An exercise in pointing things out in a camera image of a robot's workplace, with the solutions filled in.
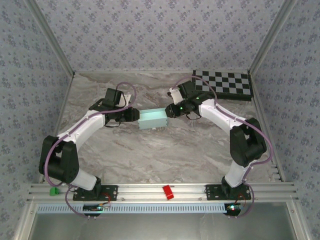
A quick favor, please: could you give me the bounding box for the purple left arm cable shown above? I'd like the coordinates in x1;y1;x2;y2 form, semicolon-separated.
44;81;137;220

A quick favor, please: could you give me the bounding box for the red plastic block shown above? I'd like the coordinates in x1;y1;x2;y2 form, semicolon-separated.
162;184;175;201

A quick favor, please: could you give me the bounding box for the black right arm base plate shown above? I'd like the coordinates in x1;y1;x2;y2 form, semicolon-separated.
205;184;252;201

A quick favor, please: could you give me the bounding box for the light teal paper box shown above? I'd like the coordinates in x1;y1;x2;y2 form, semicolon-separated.
137;108;168;131

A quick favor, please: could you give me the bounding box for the aluminium frame post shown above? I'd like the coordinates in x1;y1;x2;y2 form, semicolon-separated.
24;0;76;77
248;0;298;75

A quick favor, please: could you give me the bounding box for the aluminium side rail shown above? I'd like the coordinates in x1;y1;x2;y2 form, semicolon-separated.
38;72;76;185
249;72;286;183

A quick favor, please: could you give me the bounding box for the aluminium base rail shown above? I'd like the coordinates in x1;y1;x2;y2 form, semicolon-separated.
26;182;300;203

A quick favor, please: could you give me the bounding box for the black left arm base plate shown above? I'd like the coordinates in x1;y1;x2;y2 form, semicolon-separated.
72;184;119;202

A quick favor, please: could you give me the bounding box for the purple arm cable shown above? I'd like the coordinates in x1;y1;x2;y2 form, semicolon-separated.
44;81;137;220
172;77;275;219

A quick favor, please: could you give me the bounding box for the slotted grey cable duct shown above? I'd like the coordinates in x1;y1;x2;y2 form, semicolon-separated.
36;202;226;214

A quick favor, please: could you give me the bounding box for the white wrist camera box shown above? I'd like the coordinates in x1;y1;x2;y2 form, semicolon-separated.
169;87;185;106
117;93;132;107

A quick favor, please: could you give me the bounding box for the black and white chessboard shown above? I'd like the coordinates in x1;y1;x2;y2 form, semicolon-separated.
192;69;254;102

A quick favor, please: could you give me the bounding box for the grey metal panel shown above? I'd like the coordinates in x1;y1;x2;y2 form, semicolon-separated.
27;202;301;240

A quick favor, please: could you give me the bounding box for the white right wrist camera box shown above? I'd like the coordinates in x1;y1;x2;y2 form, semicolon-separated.
169;87;185;106

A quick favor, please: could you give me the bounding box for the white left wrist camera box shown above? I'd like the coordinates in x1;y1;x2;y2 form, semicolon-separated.
117;93;132;107

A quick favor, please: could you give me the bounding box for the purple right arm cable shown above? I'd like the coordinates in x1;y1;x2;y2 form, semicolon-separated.
172;77;275;219

